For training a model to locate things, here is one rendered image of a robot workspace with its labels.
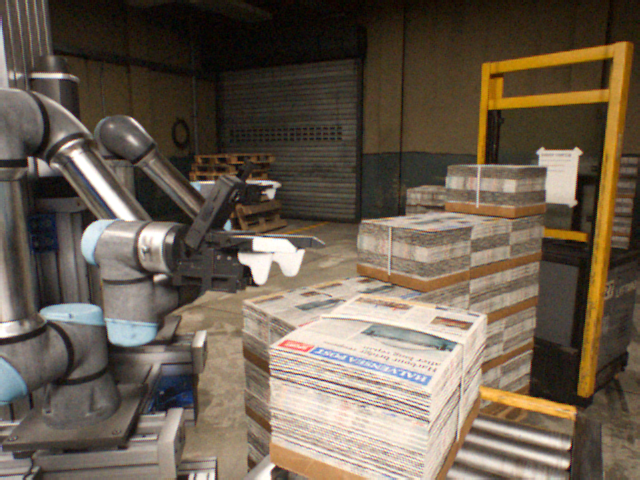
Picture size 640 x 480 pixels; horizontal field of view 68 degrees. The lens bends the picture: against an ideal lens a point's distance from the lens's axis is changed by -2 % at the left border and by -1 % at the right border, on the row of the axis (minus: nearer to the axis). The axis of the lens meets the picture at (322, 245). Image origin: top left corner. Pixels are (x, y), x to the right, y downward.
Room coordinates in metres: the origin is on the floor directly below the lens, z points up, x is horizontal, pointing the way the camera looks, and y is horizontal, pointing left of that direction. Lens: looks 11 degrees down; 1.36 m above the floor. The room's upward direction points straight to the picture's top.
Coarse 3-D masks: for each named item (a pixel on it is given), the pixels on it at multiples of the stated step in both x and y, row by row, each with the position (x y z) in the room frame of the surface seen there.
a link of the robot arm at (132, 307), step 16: (112, 288) 0.68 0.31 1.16; (128, 288) 0.69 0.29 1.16; (144, 288) 0.70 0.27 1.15; (160, 288) 0.75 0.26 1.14; (176, 288) 0.78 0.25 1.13; (112, 304) 0.69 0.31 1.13; (128, 304) 0.69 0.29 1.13; (144, 304) 0.70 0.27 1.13; (160, 304) 0.73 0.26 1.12; (176, 304) 0.78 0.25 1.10; (112, 320) 0.68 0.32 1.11; (128, 320) 0.68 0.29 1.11; (144, 320) 0.70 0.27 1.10; (112, 336) 0.69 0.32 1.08; (128, 336) 0.68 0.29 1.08; (144, 336) 0.70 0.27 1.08
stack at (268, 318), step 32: (320, 288) 1.83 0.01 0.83; (352, 288) 1.82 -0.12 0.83; (384, 288) 1.82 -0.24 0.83; (448, 288) 1.84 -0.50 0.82; (480, 288) 1.98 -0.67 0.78; (256, 320) 1.59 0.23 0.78; (288, 320) 1.46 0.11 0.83; (256, 352) 1.60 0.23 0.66; (256, 384) 1.61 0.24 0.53; (480, 384) 2.01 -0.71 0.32; (256, 448) 1.63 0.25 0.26
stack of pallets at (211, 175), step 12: (204, 156) 8.09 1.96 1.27; (216, 156) 7.97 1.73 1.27; (228, 156) 7.84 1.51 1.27; (240, 156) 8.43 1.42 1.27; (252, 156) 8.29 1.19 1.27; (264, 156) 8.79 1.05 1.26; (192, 168) 8.13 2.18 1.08; (216, 168) 8.01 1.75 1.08; (228, 168) 7.82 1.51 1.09; (264, 168) 8.76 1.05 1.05; (192, 180) 8.06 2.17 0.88; (204, 180) 8.29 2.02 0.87; (216, 180) 7.98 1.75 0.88; (252, 180) 8.35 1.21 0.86; (264, 180) 8.65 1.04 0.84
